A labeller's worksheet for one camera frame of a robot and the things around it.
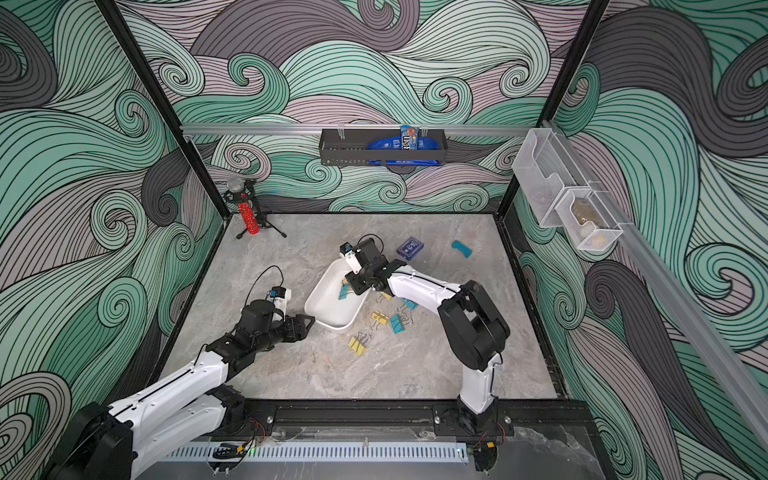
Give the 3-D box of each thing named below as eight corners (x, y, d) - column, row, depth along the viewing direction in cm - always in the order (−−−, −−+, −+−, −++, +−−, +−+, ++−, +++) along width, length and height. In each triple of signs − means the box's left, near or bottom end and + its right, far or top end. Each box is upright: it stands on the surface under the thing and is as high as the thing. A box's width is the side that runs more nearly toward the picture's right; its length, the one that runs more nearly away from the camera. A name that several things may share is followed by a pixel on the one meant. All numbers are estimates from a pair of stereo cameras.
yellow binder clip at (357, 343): (347, 350, 87) (346, 346, 84) (355, 333, 90) (354, 329, 87) (363, 356, 86) (363, 352, 83) (370, 339, 89) (370, 334, 86)
